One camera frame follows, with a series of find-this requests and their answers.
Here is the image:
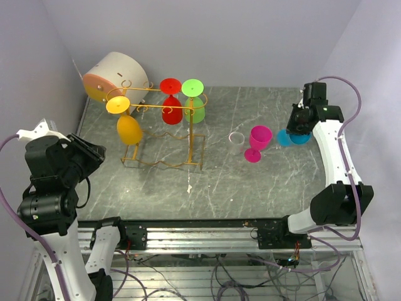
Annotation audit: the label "pink plastic wine glass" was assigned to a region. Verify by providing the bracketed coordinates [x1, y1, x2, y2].
[244, 125, 273, 163]

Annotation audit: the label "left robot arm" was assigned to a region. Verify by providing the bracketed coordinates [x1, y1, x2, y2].
[17, 134, 132, 300]

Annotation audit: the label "yellow plastic wine glass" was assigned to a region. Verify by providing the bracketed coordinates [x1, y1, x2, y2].
[106, 96, 143, 145]

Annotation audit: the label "clear wine glass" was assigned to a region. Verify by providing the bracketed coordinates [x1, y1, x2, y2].
[228, 132, 245, 155]

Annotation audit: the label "loose cables under table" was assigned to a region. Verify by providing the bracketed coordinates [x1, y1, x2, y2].
[106, 247, 348, 301]

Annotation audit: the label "red plastic wine glass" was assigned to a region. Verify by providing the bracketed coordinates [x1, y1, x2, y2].
[160, 78, 183, 125]

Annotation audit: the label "blue plastic wine glass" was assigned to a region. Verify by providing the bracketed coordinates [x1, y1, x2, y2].
[276, 129, 312, 147]

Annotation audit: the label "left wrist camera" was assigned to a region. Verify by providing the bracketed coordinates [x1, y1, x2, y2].
[16, 119, 69, 142]

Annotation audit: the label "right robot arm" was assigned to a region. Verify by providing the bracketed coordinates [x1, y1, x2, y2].
[255, 78, 374, 250]

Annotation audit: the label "gold wire wine glass rack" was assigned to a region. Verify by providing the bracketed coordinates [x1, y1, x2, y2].
[120, 85, 209, 168]

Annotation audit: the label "aluminium mounting rail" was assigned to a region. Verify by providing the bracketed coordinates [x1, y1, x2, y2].
[39, 224, 363, 255]

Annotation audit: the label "white cylindrical container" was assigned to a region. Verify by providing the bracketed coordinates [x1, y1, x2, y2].
[83, 51, 149, 104]

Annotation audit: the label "green plastic wine glass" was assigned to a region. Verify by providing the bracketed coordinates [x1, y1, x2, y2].
[182, 79, 206, 124]

